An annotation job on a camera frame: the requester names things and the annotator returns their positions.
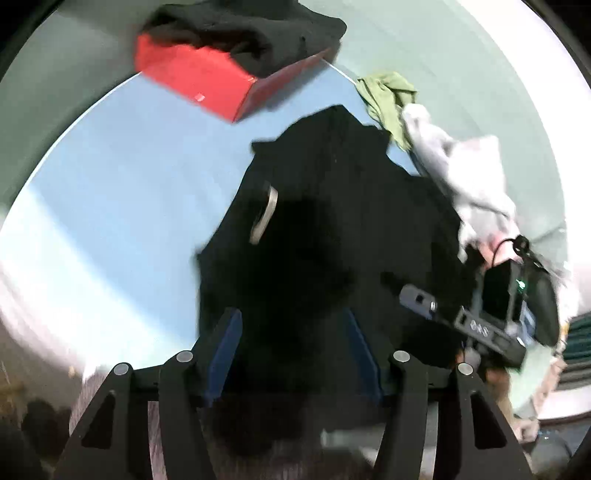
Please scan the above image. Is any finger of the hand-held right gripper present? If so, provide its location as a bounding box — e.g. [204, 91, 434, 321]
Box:
[398, 284, 438, 320]

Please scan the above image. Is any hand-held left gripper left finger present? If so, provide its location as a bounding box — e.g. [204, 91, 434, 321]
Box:
[52, 307, 244, 480]

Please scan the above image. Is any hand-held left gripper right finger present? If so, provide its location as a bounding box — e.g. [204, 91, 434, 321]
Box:
[342, 308, 534, 480]

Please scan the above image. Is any grey sweater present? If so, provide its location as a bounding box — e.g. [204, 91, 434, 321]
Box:
[401, 104, 522, 259]

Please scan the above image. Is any black garment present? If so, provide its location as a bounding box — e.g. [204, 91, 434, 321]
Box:
[194, 105, 481, 457]

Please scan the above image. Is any person's right hand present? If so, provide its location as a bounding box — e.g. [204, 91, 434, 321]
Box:
[455, 344, 515, 416]

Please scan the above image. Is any green cloth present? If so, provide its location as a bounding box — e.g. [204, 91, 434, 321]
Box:
[355, 71, 419, 151]

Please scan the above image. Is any red box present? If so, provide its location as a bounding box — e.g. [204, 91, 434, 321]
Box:
[135, 33, 333, 123]

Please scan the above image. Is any black cloth on red box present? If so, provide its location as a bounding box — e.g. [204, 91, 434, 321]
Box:
[141, 0, 348, 79]

